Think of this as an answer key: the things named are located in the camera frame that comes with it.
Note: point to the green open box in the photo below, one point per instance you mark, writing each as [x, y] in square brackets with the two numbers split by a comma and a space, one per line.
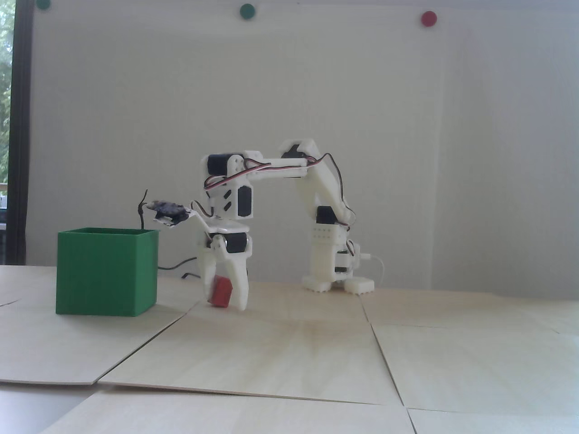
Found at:
[104, 275]

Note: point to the red block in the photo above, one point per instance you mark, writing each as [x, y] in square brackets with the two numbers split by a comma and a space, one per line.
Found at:
[221, 293]

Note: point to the dark window frame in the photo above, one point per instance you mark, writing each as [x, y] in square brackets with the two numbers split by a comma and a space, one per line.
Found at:
[20, 135]

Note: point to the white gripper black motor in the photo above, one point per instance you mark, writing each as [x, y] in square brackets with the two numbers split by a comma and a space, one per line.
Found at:
[229, 247]

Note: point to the green round magnet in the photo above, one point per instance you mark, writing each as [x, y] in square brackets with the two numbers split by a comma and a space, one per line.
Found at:
[43, 3]
[247, 11]

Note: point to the glass window pane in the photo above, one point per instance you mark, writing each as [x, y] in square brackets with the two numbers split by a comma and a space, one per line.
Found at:
[4, 90]

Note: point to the light plywood board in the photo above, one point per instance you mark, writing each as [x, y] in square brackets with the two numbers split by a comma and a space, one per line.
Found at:
[475, 366]
[68, 348]
[280, 303]
[226, 416]
[253, 357]
[443, 309]
[497, 422]

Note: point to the red round magnet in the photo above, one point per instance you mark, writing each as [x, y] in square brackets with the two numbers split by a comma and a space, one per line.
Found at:
[429, 18]

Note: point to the black wrist camera board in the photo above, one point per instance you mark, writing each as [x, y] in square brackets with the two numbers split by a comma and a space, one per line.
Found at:
[169, 209]

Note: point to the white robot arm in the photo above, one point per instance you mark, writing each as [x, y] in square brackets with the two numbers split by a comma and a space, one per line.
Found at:
[323, 190]

